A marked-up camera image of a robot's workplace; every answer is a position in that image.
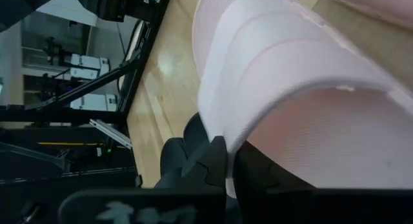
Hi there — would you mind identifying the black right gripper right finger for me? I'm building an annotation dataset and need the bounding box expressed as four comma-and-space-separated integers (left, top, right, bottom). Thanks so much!
232, 140, 316, 199

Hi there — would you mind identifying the silver metal bracket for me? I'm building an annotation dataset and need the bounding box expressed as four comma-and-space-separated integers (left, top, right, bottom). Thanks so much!
89, 118, 133, 150

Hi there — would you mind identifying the white equipment box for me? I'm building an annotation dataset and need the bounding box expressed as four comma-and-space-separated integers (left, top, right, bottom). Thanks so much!
70, 93, 119, 112
70, 54, 111, 80

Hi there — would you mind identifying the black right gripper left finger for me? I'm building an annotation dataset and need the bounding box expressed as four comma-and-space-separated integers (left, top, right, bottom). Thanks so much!
154, 112, 228, 191

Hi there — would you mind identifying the pink foam slide sandal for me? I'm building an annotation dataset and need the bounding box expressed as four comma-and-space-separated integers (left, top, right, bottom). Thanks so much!
192, 0, 413, 199

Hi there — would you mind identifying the black rig frame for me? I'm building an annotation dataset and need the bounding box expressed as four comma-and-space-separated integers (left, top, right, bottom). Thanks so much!
0, 0, 174, 190

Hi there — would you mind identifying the black equipment block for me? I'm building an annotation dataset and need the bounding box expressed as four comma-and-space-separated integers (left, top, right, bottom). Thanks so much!
70, 0, 172, 23

